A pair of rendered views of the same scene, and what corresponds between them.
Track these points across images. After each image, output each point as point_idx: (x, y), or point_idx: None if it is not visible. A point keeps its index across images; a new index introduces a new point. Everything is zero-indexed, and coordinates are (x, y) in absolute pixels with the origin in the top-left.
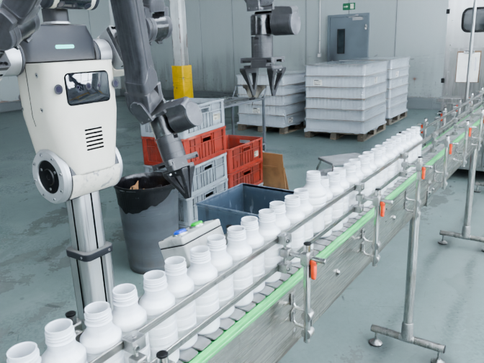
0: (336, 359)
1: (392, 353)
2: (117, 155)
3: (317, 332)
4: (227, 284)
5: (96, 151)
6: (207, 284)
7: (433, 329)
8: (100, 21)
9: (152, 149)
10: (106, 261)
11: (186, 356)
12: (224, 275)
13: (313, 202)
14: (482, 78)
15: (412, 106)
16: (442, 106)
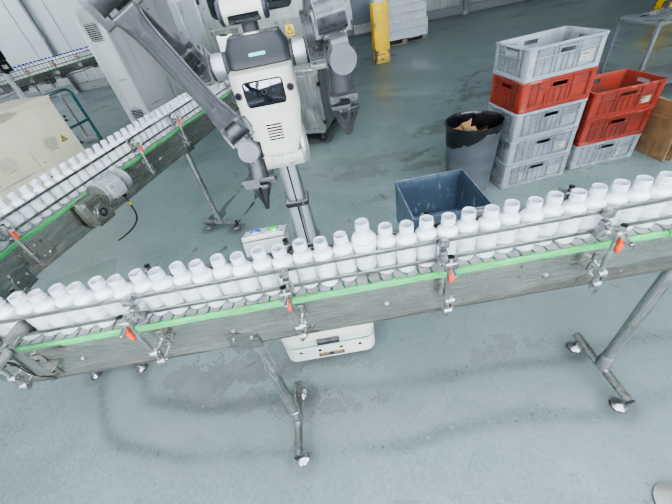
0: (519, 336)
1: (578, 365)
2: (301, 142)
3: (530, 306)
4: (224, 287)
5: (278, 141)
6: (192, 285)
7: (662, 377)
8: None
9: (498, 88)
10: (302, 210)
11: (188, 313)
12: (209, 283)
13: (353, 247)
14: None
15: None
16: None
